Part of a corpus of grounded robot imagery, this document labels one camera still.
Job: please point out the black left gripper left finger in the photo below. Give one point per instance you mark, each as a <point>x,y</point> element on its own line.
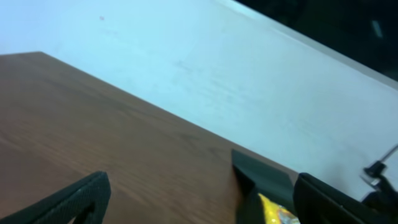
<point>83,202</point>

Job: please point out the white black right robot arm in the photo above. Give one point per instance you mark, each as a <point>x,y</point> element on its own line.
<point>383,199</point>

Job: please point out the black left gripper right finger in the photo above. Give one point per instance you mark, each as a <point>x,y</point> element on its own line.
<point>317,202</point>

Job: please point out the dark green box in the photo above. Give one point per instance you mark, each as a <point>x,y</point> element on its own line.
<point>255,177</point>

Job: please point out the yellow Hacks candy bag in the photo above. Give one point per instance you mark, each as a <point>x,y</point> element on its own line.
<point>275,213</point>

